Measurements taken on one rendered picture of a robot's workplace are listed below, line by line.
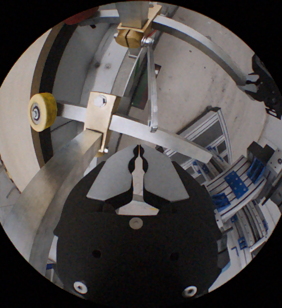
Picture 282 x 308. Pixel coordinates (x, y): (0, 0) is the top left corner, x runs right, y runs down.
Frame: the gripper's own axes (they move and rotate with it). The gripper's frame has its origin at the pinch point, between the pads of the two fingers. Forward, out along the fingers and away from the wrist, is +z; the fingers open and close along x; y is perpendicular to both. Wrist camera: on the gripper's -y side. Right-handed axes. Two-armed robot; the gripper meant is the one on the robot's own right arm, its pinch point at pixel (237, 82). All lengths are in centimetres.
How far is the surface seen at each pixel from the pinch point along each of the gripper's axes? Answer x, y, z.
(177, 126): -31, 26, 83
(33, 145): -34, -46, -8
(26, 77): -17, -49, -8
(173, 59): 38, -8, 82
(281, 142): 75, 234, 23
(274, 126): 96, 233, 56
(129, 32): -7.4, -28.3, -4.7
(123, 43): -8.5, -29.5, -1.8
